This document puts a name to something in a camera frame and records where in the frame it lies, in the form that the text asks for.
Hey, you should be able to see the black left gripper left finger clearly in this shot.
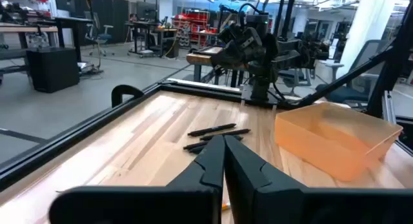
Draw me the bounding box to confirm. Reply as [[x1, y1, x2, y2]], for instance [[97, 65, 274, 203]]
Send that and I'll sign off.
[[48, 135, 226, 224]]

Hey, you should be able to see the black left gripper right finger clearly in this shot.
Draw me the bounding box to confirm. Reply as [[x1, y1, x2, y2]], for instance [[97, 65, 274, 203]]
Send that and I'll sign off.
[[225, 135, 413, 224]]

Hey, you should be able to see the wooden workbench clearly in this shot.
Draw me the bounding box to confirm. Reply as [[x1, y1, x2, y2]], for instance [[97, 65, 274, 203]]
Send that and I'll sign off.
[[186, 45, 227, 83]]

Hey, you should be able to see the red shelving rack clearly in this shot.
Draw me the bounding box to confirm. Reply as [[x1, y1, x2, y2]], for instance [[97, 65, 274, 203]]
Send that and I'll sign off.
[[172, 9, 211, 49]]

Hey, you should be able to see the translucent orange plastic bin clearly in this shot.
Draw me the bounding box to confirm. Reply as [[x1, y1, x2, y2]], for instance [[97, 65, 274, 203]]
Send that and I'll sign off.
[[274, 102, 403, 182]]

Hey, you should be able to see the black computer desk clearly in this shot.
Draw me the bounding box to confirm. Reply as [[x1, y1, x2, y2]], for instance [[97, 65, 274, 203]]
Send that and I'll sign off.
[[125, 20, 179, 59]]

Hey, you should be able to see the black table clamp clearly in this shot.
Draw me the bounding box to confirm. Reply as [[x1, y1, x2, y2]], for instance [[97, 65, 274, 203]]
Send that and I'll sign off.
[[111, 84, 145, 108]]

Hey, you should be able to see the grey office chair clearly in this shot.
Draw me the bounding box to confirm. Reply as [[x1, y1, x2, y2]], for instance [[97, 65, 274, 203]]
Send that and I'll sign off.
[[315, 39, 393, 108]]

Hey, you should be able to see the white pillar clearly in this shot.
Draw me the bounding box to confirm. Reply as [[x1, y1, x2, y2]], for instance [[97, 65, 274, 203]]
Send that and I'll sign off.
[[336, 0, 398, 78]]

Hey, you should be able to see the blue office chair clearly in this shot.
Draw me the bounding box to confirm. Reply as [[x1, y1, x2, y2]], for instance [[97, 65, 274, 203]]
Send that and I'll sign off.
[[84, 10, 116, 57]]

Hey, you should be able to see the silver aluminium profile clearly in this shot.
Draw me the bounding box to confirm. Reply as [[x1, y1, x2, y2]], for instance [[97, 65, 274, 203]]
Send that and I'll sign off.
[[381, 90, 397, 125]]

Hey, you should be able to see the black cabinet box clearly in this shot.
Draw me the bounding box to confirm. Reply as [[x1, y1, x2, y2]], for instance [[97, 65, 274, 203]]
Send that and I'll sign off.
[[26, 46, 80, 94]]

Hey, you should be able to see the black rig frame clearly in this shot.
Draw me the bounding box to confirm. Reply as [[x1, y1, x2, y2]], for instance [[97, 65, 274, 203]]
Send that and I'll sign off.
[[283, 0, 413, 119]]

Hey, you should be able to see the black table frame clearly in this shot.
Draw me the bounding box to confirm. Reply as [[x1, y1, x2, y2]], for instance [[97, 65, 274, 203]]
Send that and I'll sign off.
[[0, 78, 413, 191]]

